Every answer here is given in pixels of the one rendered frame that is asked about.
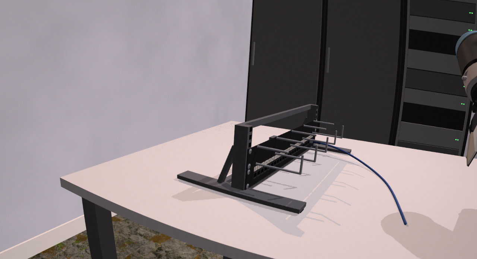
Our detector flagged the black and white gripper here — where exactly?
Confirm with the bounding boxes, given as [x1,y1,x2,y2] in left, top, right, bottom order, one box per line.
[466,83,477,166]

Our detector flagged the black metal rack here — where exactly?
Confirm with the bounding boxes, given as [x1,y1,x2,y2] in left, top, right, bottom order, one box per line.
[177,104,346,214]

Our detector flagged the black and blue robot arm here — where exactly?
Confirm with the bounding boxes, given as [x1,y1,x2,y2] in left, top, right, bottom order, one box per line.
[455,31,477,102]

